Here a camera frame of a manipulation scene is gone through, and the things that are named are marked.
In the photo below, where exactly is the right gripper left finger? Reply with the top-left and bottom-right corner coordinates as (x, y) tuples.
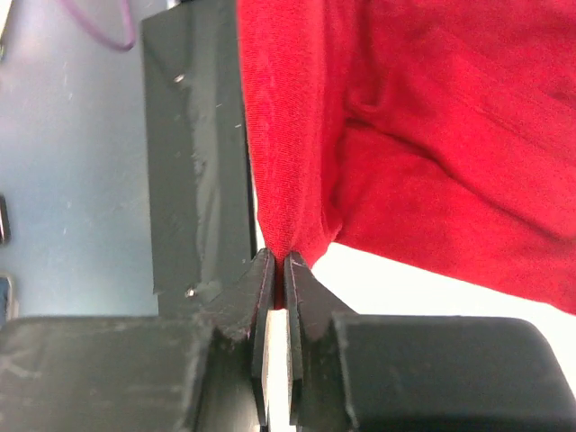
(197, 248), (275, 426)

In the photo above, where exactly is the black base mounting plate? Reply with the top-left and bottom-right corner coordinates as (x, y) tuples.
(141, 1), (257, 316)

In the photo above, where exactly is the red t shirt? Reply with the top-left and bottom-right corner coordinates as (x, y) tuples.
(237, 1), (575, 313)

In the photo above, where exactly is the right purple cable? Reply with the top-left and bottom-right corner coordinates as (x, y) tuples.
(60, 0), (137, 50)

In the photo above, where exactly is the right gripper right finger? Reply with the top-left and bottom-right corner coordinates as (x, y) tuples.
(283, 252), (353, 426)

